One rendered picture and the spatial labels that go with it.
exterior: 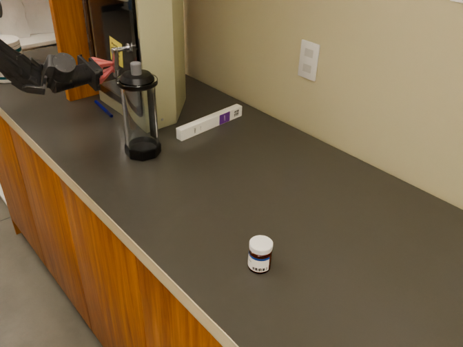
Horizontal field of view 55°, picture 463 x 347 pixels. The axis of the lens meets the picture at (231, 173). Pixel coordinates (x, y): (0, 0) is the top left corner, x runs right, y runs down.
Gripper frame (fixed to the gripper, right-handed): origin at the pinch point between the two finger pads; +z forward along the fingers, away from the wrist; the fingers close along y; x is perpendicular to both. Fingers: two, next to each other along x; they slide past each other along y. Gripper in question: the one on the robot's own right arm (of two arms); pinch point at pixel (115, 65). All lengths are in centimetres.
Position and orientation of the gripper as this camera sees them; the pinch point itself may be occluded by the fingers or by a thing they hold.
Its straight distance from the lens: 140.3
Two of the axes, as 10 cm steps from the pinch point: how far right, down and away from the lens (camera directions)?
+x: -1.6, 7.0, 7.0
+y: -6.5, -6.1, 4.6
